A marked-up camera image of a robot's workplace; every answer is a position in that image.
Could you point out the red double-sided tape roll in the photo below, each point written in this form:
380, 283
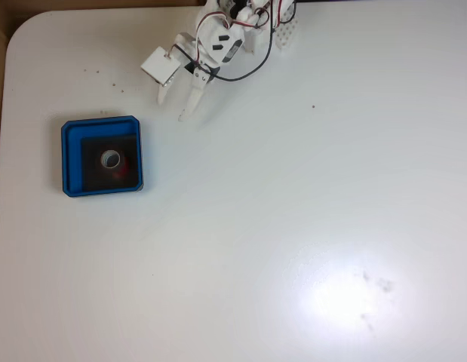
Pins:
122, 172

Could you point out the blue square box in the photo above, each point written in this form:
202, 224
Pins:
72, 158

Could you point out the white perforated base plate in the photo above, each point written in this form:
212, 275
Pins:
287, 34

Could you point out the white square camera box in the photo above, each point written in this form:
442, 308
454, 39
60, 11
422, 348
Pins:
159, 66

